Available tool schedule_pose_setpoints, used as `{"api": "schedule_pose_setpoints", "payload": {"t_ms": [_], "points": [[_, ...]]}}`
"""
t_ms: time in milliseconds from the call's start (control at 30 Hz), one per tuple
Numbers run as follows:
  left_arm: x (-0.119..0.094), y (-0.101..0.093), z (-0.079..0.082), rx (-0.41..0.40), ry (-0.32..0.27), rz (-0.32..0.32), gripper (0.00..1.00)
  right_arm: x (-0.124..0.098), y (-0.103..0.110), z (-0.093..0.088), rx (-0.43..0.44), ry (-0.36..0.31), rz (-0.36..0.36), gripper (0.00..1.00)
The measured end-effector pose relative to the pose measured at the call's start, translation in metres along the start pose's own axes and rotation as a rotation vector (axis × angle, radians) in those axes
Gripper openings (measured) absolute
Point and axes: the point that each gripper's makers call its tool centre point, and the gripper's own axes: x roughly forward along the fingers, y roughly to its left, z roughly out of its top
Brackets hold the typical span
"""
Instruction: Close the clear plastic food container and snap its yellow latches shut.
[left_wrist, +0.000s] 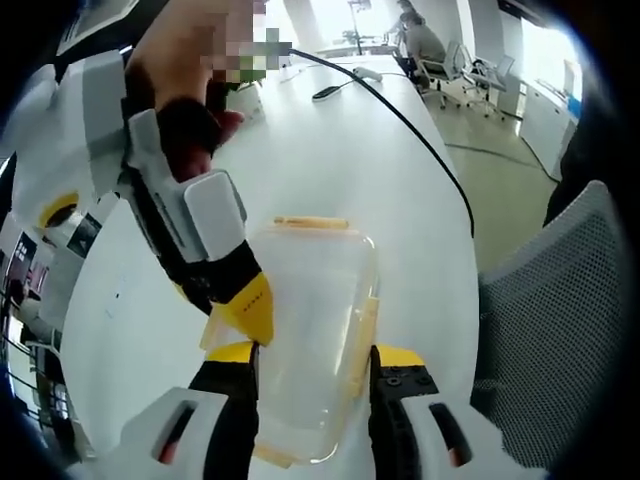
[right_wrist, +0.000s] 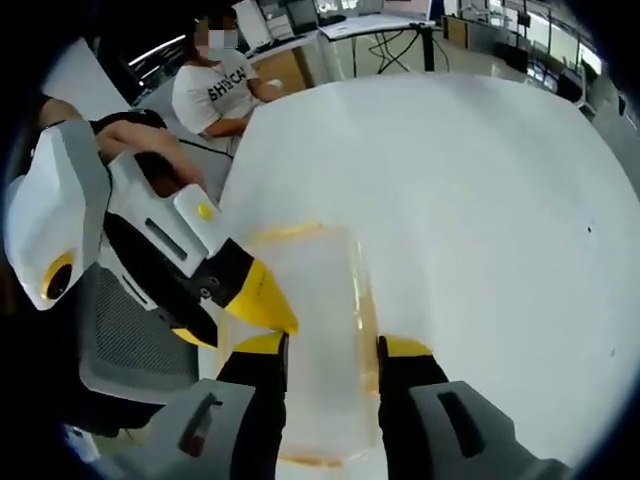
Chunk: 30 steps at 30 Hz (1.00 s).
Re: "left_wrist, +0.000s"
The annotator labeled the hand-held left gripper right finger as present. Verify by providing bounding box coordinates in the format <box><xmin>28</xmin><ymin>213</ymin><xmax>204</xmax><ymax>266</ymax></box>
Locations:
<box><xmin>368</xmin><ymin>343</ymin><xmax>519</xmax><ymax>480</ymax></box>

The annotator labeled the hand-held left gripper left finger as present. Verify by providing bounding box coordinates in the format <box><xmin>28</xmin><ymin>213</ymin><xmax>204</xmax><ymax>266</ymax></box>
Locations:
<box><xmin>117</xmin><ymin>340</ymin><xmax>261</xmax><ymax>480</ymax></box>

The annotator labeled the person's right hand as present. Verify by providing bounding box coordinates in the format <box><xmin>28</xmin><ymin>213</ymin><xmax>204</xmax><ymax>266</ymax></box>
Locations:
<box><xmin>123</xmin><ymin>0</ymin><xmax>247</xmax><ymax>182</ymax></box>

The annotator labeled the black flat device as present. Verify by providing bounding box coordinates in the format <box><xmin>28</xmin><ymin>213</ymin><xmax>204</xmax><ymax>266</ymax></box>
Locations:
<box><xmin>311</xmin><ymin>84</ymin><xmax>352</xmax><ymax>102</ymax></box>

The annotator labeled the grey mesh office chair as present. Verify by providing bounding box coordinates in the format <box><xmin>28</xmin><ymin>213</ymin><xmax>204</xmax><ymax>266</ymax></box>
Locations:
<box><xmin>469</xmin><ymin>179</ymin><xmax>627</xmax><ymax>474</ymax></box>

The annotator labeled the black tripod stand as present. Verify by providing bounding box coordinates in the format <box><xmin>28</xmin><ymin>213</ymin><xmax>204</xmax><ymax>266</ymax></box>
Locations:
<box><xmin>342</xmin><ymin>0</ymin><xmax>374</xmax><ymax>57</ymax></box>

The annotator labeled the white office chair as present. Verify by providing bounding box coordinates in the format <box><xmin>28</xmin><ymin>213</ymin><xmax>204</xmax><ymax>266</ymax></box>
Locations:
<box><xmin>462</xmin><ymin>53</ymin><xmax>517</xmax><ymax>120</ymax></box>
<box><xmin>418</xmin><ymin>39</ymin><xmax>474</xmax><ymax>109</ymax></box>

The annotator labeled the person's dark clothing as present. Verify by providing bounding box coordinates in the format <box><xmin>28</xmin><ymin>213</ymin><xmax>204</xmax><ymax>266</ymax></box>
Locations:
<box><xmin>543</xmin><ymin>113</ymin><xmax>599</xmax><ymax>229</ymax></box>

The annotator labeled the white low cabinet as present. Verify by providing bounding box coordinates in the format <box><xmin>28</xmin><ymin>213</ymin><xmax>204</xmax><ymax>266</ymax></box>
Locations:
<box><xmin>518</xmin><ymin>74</ymin><xmax>587</xmax><ymax>182</ymax></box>

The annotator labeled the black cable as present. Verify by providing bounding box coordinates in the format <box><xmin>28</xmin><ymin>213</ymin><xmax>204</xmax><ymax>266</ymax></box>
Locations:
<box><xmin>289</xmin><ymin>46</ymin><xmax>476</xmax><ymax>239</ymax></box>

